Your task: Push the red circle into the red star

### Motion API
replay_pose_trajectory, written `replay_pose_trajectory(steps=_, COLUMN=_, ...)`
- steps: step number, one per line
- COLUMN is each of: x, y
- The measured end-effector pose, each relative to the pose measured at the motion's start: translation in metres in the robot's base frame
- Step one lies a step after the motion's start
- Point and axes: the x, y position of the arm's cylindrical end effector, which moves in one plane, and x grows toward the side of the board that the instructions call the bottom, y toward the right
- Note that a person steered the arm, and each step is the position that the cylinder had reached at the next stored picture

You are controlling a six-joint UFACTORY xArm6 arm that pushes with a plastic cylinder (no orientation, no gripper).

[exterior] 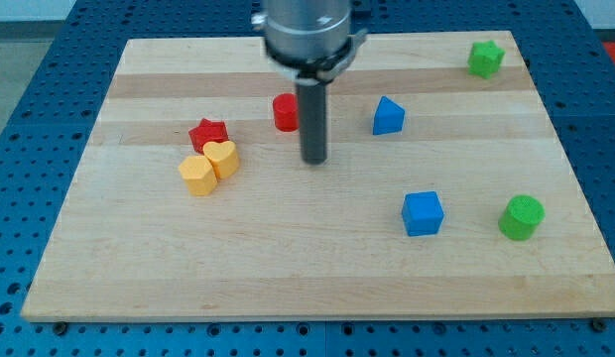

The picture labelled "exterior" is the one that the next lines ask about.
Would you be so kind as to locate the red cylinder block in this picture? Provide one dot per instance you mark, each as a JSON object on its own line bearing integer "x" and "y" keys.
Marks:
{"x": 285, "y": 110}

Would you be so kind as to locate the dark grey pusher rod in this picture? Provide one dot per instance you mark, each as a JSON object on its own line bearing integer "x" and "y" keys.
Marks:
{"x": 312, "y": 123}

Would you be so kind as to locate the blue triangle block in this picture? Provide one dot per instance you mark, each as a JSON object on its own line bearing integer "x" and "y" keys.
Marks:
{"x": 389, "y": 117}

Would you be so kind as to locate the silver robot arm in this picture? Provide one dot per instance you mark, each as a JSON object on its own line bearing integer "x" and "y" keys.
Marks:
{"x": 310, "y": 43}

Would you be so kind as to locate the yellow heart block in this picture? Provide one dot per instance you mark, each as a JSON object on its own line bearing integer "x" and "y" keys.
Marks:
{"x": 223, "y": 157}

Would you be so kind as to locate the green star block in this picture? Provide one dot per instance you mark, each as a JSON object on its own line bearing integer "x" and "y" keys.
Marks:
{"x": 485, "y": 59}

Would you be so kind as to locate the yellow pentagon block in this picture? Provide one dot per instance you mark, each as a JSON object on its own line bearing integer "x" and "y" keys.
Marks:
{"x": 198, "y": 175}

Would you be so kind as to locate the red star block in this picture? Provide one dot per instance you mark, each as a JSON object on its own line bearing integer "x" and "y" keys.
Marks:
{"x": 207, "y": 131}

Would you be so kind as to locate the blue cube block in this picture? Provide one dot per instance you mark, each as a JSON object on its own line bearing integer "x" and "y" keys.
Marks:
{"x": 422, "y": 213}

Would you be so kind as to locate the light wooden board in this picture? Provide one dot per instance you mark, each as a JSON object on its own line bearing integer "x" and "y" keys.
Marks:
{"x": 282, "y": 240}

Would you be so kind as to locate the green cylinder block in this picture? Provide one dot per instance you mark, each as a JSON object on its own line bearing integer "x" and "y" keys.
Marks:
{"x": 521, "y": 217}

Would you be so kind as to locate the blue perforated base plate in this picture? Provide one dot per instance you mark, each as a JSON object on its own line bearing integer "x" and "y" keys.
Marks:
{"x": 42, "y": 143}

